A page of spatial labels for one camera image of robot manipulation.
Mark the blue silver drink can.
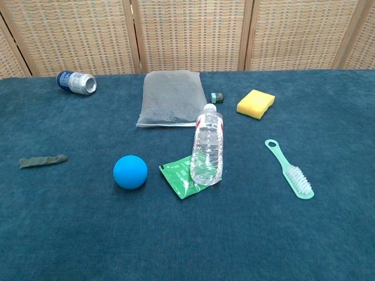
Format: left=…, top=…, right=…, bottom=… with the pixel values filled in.
left=56, top=71, right=97, bottom=95

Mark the woven wicker screen panel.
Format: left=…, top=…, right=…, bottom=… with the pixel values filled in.
left=0, top=14, right=32, bottom=80
left=0, top=0, right=141, bottom=77
left=130, top=0, right=254, bottom=74
left=244, top=0, right=370, bottom=71
left=332, top=0, right=375, bottom=70

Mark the grey filled zip bag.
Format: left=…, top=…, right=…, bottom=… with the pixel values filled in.
left=135, top=71, right=208, bottom=128

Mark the clear plastic water bottle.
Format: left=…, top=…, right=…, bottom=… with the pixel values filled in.
left=189, top=103, right=225, bottom=186

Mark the yellow sponge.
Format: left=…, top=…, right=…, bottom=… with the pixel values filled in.
left=236, top=90, right=276, bottom=121

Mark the mint green scrub brush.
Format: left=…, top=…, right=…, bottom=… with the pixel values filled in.
left=264, top=139, right=315, bottom=200

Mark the blue carpet table cover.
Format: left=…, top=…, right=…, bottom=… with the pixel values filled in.
left=0, top=69, right=375, bottom=281

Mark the blue ball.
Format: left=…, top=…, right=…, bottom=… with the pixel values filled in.
left=112, top=155, right=148, bottom=190

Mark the green foil packet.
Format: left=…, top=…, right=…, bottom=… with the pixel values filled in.
left=158, top=155, right=223, bottom=200

